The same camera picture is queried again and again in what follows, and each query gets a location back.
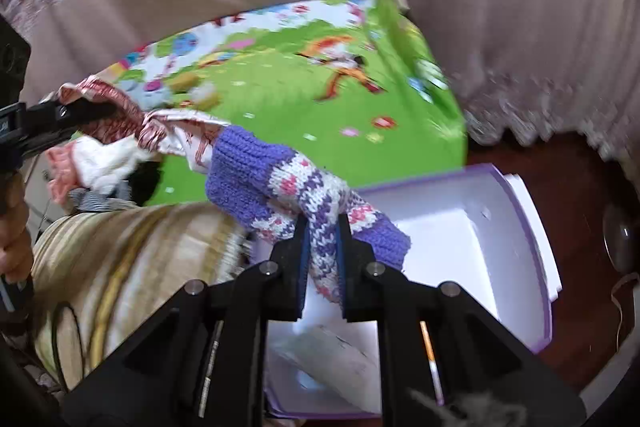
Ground black cloth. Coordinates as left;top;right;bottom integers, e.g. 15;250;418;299
120;159;163;208

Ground red white patterned cloth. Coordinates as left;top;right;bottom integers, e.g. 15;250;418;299
57;76;233;172

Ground grey fluffy cloth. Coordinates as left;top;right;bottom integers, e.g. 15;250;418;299
410;387;528;427

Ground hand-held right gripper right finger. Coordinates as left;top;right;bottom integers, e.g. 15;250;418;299
336;213;586;427

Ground purple white knitted sock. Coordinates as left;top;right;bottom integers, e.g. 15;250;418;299
205;125;412;303

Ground white box with purple rim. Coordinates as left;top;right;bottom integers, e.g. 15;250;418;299
250;163;563;420

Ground beige striped blanket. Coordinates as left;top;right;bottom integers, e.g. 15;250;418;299
30;202;256;393

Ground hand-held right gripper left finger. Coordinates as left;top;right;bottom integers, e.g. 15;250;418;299
62;217;311;427

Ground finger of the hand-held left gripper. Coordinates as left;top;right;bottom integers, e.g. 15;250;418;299
26;100;118;128
10;126;77;158

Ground white sock inside box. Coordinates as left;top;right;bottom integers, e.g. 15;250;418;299
272;324;373;404

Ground green cartoon printed mat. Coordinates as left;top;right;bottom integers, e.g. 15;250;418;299
37;0;468;208

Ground white fluffy garment pink cuffs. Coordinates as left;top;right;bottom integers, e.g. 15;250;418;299
45;137;163;208

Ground grey striped cloth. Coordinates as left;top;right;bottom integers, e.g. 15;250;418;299
67;187;136;214

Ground person's left hand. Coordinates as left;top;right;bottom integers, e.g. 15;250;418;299
0;173;33;284

